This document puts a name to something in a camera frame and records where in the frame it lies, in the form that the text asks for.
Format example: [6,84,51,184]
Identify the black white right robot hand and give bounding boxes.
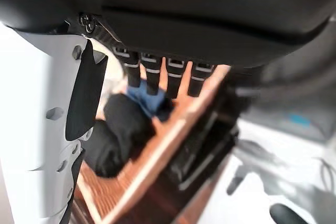
[0,0,336,224]

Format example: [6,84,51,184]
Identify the blue cloth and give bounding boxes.
[127,79,174,120]

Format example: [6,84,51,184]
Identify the grey front-load washing machine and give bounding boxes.
[230,24,336,143]

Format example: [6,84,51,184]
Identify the woven wicker basket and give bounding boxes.
[70,63,232,224]

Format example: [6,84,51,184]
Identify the silver right robot leg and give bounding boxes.
[225,140,336,224]

